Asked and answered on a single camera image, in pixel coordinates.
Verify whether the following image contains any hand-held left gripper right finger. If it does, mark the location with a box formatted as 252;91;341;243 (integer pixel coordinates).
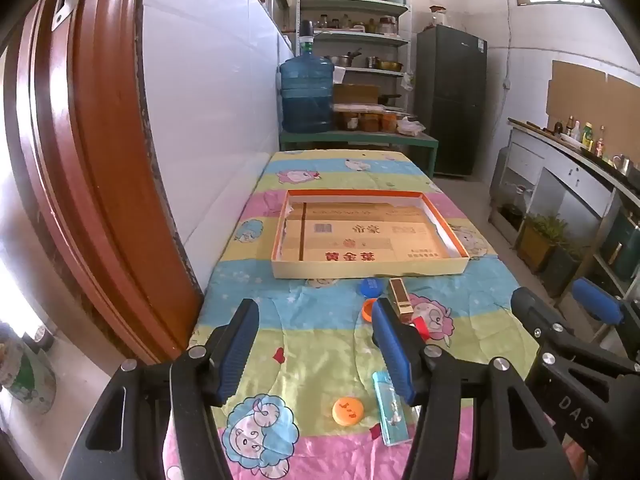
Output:
371;297;583;480

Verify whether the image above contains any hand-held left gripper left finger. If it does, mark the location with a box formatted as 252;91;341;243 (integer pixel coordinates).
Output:
60;298;261;480

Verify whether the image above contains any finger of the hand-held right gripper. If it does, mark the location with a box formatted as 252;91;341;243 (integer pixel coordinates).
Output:
510;287;581;361
572;277;640;328

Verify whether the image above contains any gold brown rectangular case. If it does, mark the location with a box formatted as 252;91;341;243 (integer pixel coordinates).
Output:
389;278;416;325

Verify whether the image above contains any orange cap with red print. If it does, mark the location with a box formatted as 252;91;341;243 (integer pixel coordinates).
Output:
332;396;362;426

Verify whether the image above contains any orange-rimmed shallow cardboard box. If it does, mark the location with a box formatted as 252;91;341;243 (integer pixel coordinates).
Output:
271;189;471;279

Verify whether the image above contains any dark planter with grass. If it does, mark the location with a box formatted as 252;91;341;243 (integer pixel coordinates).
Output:
541;242;586;298

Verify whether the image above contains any green air fryer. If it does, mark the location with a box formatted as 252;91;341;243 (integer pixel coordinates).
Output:
611;225;640;281

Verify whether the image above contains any wooden planter with grass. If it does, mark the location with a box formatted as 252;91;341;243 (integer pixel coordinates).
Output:
516;214;566;273

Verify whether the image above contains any plastic oil jug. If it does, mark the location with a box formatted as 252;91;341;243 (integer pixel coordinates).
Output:
500;185;531;228

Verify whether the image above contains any grey kitchen counter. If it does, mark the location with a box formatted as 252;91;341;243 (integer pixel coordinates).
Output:
492;119;640;301

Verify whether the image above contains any white green sack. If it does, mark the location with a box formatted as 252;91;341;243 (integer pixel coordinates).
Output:
0;322;57;415

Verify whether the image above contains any green table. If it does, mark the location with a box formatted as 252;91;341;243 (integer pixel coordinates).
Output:
278;129;440;178

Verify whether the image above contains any dark refrigerator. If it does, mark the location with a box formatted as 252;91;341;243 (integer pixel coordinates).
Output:
414;24;488;178

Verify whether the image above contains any red-brown wooden door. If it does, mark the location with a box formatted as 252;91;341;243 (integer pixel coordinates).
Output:
0;0;206;366

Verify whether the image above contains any brown cardboard box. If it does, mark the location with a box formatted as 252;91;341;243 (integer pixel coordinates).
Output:
332;84;380;106

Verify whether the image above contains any blue water jug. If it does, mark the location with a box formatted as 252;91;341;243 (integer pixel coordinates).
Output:
278;50;336;134

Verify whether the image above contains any metal shelf rack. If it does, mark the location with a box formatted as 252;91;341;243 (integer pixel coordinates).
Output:
297;0;413;126

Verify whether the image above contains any cardboard sheet on wall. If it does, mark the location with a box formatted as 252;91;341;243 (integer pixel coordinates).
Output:
545;60;640;133

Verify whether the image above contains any steel pot with handle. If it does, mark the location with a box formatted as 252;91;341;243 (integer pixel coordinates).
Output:
327;49;363;68

